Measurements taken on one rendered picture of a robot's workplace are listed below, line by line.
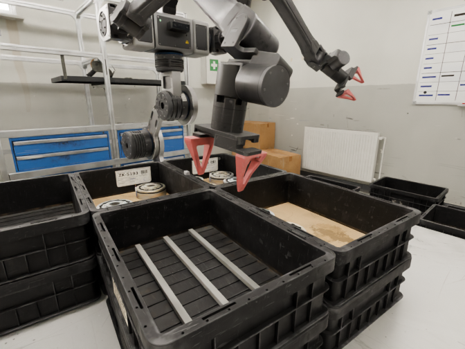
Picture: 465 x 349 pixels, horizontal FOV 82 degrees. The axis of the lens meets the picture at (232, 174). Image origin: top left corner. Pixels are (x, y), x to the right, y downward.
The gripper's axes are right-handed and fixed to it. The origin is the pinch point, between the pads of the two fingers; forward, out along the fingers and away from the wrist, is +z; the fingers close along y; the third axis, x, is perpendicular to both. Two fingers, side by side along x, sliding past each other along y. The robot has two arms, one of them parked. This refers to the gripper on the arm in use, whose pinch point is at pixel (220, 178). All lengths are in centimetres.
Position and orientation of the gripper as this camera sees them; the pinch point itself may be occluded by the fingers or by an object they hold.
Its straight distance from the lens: 50.0
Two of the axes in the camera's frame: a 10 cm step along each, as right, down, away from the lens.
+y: 7.8, 3.0, -5.4
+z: -1.4, 9.4, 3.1
